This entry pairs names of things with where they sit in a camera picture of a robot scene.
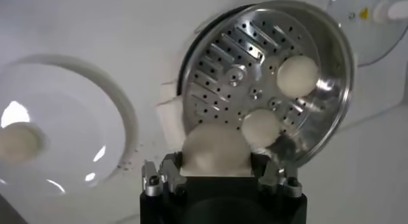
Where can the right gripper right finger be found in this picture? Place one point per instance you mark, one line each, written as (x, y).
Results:
(277, 177)

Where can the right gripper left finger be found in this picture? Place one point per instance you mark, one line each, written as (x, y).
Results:
(172, 177)

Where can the stainless steel steamer basket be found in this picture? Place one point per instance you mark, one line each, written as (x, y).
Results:
(334, 85)

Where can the white round plate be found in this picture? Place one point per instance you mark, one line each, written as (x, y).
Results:
(79, 123)

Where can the white steamed baozi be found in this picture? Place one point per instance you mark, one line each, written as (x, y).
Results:
(259, 128)
(213, 148)
(296, 76)
(17, 144)

